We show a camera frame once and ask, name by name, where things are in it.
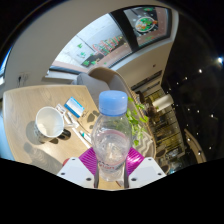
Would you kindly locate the green potted plant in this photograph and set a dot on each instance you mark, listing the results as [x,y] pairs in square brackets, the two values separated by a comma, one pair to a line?
[135,121]

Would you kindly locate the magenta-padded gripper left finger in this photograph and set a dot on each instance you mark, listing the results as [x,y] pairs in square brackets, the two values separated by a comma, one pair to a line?
[75,170]

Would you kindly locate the clear bottle with blue cap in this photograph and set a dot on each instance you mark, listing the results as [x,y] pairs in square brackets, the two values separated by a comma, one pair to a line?
[111,140]

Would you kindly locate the blue and white card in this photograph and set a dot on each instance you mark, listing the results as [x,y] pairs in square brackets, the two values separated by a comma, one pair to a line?
[74,106]

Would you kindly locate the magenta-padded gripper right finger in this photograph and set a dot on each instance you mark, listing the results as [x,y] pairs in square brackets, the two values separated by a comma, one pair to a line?
[146,170]

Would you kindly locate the food picture window poster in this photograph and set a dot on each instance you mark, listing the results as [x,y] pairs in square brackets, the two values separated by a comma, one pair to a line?
[145,24]

